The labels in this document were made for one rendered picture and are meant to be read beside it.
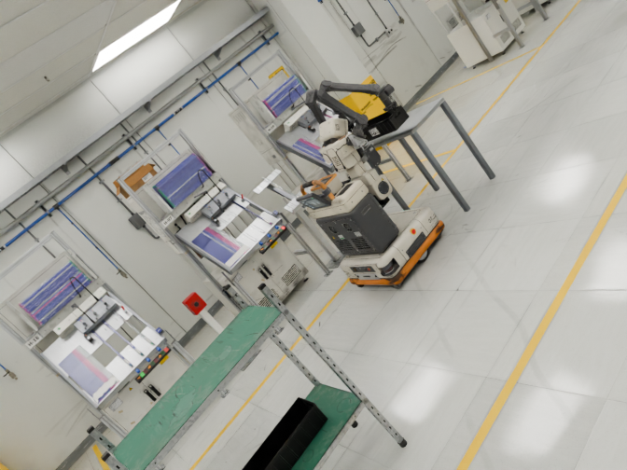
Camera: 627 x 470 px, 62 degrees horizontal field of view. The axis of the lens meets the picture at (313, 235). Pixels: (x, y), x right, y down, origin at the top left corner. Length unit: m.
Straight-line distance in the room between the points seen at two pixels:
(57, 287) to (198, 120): 3.03
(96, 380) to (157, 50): 4.11
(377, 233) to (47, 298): 2.67
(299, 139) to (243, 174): 1.60
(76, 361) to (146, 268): 2.06
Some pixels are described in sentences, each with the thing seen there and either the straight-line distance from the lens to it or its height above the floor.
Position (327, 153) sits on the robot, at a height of 1.04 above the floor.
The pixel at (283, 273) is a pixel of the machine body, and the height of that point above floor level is 0.25.
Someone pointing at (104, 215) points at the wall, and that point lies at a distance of 6.31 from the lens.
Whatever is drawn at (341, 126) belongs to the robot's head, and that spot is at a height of 1.15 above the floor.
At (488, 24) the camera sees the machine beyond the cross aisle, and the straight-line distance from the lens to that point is 7.86.
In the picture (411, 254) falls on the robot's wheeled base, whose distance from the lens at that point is 3.90.
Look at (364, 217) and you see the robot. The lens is 3.73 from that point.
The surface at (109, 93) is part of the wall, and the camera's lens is 6.65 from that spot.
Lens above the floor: 1.75
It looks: 16 degrees down
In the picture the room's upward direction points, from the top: 40 degrees counter-clockwise
